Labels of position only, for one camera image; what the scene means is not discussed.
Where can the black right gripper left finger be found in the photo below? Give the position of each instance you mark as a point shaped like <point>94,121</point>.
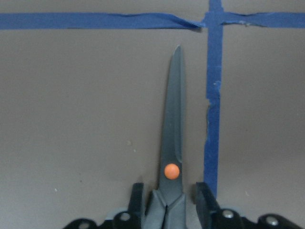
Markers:
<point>131,218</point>

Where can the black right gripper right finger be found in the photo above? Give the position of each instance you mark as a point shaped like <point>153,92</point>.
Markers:
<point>212,216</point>

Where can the orange grey scissors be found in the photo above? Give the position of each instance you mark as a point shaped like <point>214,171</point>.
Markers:
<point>167,208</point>

